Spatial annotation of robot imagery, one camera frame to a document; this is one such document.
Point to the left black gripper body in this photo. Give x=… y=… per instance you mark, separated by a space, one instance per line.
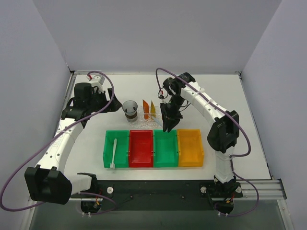
x=105 y=101

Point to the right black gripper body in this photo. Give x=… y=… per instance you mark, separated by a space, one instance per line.
x=169 y=115

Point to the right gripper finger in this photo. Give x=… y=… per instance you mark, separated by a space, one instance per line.
x=165 y=124
x=171 y=123

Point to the clear textured holder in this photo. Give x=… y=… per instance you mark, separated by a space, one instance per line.
x=149 y=124

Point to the yellow toothpaste tube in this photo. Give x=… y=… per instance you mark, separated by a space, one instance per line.
x=152 y=111

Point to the orange toothpaste tube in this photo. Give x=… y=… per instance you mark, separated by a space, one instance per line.
x=145 y=110

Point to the dark smoky plastic cup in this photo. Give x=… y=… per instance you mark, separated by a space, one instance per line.
x=130 y=109

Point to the white toothbrush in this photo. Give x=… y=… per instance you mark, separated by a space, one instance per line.
x=112 y=165

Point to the light blue toothbrush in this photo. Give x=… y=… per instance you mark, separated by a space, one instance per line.
x=157 y=121

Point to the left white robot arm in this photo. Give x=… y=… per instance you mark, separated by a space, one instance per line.
x=47 y=182

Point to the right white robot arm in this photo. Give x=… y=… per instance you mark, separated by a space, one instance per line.
x=223 y=134

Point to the clear textured oval tray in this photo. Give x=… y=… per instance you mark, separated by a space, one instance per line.
x=135 y=123

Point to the right green bin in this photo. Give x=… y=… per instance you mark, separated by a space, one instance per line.
x=165 y=147

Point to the green bin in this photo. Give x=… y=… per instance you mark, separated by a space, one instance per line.
x=121 y=156
x=165 y=147

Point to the red bin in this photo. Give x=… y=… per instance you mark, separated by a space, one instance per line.
x=140 y=152

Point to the yellow bin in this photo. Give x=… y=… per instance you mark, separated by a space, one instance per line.
x=191 y=153

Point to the left green bin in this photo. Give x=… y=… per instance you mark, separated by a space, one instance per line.
x=121 y=156

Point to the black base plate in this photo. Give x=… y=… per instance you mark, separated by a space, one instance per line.
x=162 y=195

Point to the aluminium frame rail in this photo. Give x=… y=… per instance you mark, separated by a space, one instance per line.
x=266 y=189

